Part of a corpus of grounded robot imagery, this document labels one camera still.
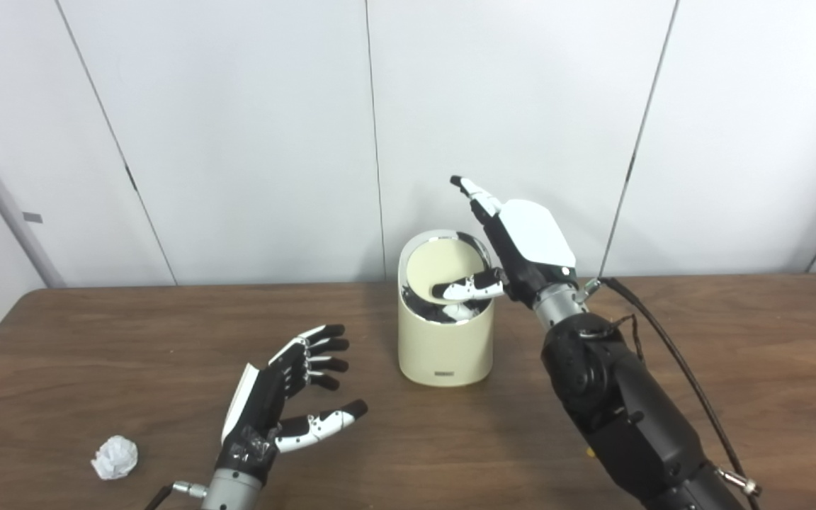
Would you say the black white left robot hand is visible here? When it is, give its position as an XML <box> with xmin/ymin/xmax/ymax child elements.
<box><xmin>215</xmin><ymin>324</ymin><xmax>368</xmax><ymax>477</ymax></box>

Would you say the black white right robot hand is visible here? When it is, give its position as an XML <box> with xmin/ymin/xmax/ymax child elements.
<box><xmin>431</xmin><ymin>175</ymin><xmax>580</xmax><ymax>310</ymax></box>

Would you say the round cream bin lid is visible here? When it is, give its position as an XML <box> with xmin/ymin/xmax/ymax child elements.
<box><xmin>406</xmin><ymin>239</ymin><xmax>492</xmax><ymax>305</ymax></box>

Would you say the white paper ball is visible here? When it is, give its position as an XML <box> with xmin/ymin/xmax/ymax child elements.
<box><xmin>91</xmin><ymin>435</ymin><xmax>139</xmax><ymax>481</ymax></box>

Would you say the black bin liner bag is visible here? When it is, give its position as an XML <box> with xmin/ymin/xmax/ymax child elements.
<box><xmin>401</xmin><ymin>287</ymin><xmax>495</xmax><ymax>325</ymax></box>

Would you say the cream-colored bin body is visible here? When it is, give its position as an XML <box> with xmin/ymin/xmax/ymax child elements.
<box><xmin>397</xmin><ymin>229</ymin><xmax>497</xmax><ymax>387</ymax></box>

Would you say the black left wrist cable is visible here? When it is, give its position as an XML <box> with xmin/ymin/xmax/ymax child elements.
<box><xmin>144</xmin><ymin>481</ymin><xmax>208</xmax><ymax>510</ymax></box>

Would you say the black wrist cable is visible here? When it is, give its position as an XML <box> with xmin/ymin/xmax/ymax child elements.
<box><xmin>144</xmin><ymin>481</ymin><xmax>208</xmax><ymax>510</ymax></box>
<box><xmin>578</xmin><ymin>277</ymin><xmax>763</xmax><ymax>510</ymax></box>

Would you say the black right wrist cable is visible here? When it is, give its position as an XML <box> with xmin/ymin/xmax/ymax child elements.
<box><xmin>578</xmin><ymin>277</ymin><xmax>763</xmax><ymax>510</ymax></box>

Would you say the gray wall corner post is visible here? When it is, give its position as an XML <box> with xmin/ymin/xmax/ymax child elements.
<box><xmin>0</xmin><ymin>106</ymin><xmax>67</xmax><ymax>288</ymax></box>

